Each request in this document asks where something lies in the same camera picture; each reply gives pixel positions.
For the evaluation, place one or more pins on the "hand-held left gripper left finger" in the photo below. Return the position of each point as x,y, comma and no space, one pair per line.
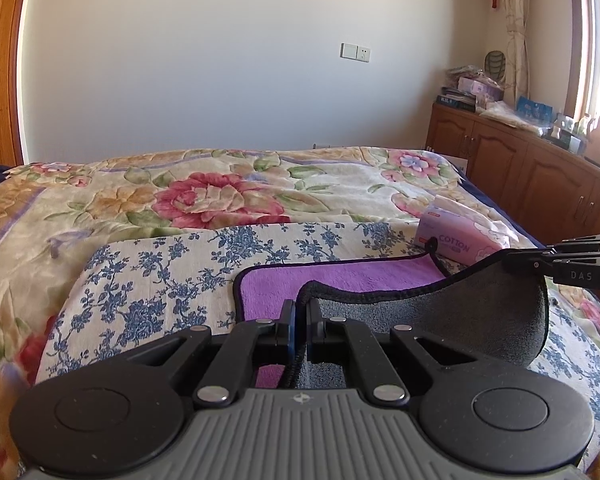
290,330

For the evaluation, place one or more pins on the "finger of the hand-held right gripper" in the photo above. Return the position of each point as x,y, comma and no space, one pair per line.
525,261

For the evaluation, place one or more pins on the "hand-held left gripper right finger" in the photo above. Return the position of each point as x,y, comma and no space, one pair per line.
312,327

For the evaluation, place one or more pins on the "purple and grey towel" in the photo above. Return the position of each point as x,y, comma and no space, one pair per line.
370,280

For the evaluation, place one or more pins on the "pink tissue pack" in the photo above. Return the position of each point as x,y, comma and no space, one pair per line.
455,232

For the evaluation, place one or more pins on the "wooden cabinet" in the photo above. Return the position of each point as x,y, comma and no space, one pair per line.
520,170

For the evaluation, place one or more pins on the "small white bottle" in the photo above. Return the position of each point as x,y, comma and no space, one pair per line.
556,132

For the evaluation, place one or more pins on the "blue floral white cloth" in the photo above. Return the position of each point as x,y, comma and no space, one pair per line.
165,280

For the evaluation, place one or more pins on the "white plastic bag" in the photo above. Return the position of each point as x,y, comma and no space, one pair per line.
502,112

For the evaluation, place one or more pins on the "blue packet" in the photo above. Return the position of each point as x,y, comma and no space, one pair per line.
534,109

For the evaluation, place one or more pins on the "floral bed blanket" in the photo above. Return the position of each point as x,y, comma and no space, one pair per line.
190,200

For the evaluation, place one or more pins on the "black book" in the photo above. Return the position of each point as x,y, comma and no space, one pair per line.
456,102

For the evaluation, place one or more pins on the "pink box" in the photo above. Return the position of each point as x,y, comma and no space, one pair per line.
480,89

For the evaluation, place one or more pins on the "round woven fan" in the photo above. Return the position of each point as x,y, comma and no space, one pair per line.
495,64

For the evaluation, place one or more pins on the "patterned beige curtain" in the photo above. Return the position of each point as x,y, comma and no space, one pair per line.
512,25

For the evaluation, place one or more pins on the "wooden window frame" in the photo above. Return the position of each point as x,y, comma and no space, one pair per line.
582,40

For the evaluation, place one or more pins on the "white wall switch plate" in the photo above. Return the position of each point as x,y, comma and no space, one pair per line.
355,52

